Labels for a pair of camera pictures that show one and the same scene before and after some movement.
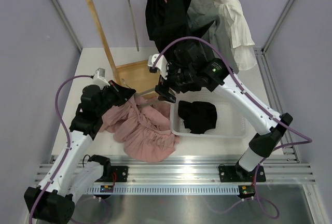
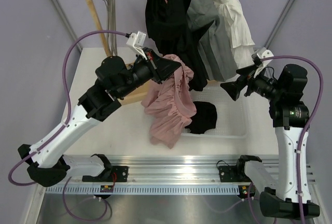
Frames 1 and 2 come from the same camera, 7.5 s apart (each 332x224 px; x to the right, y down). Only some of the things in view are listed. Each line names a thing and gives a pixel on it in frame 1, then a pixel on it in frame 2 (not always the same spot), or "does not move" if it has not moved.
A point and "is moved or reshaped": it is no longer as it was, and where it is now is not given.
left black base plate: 116,173 does not move
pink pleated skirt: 143,128 is moved or reshaped
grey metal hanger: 143,103 -> 111,39
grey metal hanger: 132,16 -> 111,21
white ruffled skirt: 243,54 does not move
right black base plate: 237,173 does not move
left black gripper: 123,94 -> 164,67
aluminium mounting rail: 200,170 does not move
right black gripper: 163,90 -> 234,88
